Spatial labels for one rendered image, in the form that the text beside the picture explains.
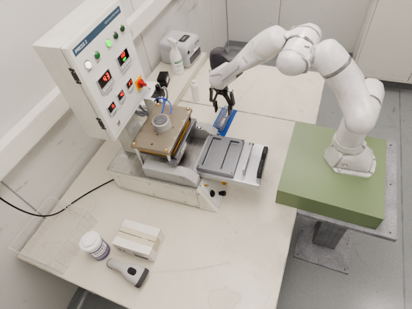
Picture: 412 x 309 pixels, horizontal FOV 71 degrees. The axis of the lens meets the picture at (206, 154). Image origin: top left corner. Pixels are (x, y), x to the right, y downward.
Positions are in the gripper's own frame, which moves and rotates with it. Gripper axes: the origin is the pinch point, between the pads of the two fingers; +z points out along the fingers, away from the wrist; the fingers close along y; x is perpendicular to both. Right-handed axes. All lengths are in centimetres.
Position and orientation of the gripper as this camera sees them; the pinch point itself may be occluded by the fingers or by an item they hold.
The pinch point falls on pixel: (222, 108)
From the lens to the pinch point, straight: 168.7
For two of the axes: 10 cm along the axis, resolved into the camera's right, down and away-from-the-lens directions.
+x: 3.9, -7.5, 5.4
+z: 1.1, 6.2, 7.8
